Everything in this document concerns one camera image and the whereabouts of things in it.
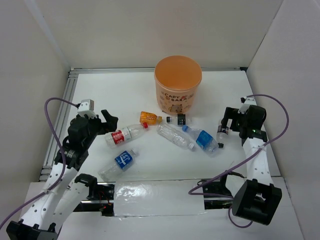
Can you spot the blue label white cap bottle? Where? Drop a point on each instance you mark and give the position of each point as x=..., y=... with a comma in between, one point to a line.
x=114, y=169

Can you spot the black label small bottle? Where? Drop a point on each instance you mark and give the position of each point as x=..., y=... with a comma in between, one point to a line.
x=179, y=120

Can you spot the clear unlabelled plastic bottle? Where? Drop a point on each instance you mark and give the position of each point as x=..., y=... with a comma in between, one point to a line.
x=175, y=136

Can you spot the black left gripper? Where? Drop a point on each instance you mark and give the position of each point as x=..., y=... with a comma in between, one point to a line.
x=110, y=125

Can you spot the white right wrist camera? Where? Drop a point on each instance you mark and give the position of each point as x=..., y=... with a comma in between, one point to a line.
x=246, y=103

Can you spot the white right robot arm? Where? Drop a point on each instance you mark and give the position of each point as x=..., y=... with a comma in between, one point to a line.
x=257, y=199

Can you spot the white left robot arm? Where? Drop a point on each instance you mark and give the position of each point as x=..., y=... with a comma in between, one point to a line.
x=66, y=187

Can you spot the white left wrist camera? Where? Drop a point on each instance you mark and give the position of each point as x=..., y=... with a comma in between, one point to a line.
x=86, y=109

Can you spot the red label water bottle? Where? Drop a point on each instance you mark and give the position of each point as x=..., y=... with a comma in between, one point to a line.
x=126, y=134

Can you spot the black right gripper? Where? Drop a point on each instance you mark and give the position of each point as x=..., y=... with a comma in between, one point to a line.
x=232, y=113

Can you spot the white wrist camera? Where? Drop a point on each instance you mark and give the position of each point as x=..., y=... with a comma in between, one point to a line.
x=246, y=103
x=86, y=109

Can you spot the white taped front panel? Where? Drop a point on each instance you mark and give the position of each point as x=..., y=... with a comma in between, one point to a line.
x=156, y=198

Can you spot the dark label black cap bottle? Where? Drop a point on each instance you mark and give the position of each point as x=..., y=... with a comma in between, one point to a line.
x=222, y=134

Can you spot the orange capybara plastic bin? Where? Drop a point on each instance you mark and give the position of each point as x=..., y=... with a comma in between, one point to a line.
x=177, y=79

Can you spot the orange juice bottle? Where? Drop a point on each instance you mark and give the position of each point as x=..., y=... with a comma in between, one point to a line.
x=150, y=118

